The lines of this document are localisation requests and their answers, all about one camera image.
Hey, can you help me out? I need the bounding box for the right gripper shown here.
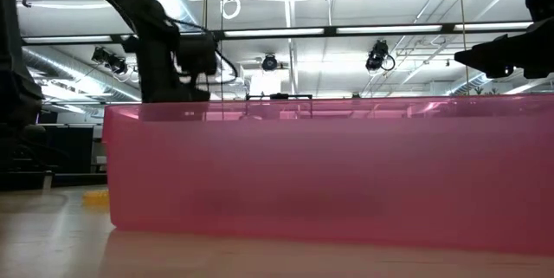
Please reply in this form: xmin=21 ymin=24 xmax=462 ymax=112
xmin=454 ymin=16 xmax=554 ymax=80

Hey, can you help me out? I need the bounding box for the hanging black cable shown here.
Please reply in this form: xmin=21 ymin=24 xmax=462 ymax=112
xmin=219 ymin=0 xmax=227 ymax=101

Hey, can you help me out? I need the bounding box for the black overhead rig camera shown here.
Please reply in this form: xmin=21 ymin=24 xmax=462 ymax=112
xmin=261 ymin=53 xmax=280 ymax=73

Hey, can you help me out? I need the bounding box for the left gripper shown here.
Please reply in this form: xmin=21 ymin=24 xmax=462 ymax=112
xmin=120 ymin=30 xmax=212 ymax=104

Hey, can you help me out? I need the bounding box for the thin hanging tan rope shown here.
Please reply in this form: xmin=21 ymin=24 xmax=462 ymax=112
xmin=456 ymin=0 xmax=472 ymax=96

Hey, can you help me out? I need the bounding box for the black metal frame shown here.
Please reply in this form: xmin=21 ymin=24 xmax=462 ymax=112
xmin=244 ymin=93 xmax=314 ymax=119

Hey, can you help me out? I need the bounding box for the black ceiling spotlight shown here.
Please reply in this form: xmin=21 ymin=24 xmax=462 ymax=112
xmin=89 ymin=45 xmax=130 ymax=75

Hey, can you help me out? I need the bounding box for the pink translucent plastic bin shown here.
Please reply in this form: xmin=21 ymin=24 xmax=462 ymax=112
xmin=102 ymin=94 xmax=554 ymax=256

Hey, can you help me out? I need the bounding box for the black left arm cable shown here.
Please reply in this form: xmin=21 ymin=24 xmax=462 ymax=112
xmin=164 ymin=16 xmax=240 ymax=87

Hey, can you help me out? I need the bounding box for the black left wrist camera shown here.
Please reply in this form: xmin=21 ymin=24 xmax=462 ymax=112
xmin=175 ymin=35 xmax=219 ymax=76

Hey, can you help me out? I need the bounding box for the yellow corn cob toy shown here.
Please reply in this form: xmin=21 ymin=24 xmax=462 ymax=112
xmin=81 ymin=188 xmax=111 ymax=208

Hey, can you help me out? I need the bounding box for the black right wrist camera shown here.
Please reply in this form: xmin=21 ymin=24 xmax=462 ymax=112
xmin=525 ymin=0 xmax=554 ymax=23

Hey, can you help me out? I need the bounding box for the overhead LED light bar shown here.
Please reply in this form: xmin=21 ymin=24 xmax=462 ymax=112
xmin=21 ymin=19 xmax=534 ymax=45

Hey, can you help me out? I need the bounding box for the black ceiling camera with cable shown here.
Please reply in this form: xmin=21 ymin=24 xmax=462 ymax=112
xmin=364 ymin=39 xmax=396 ymax=73

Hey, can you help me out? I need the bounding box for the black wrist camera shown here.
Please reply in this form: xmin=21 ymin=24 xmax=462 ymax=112
xmin=525 ymin=0 xmax=554 ymax=23
xmin=175 ymin=35 xmax=219 ymax=76

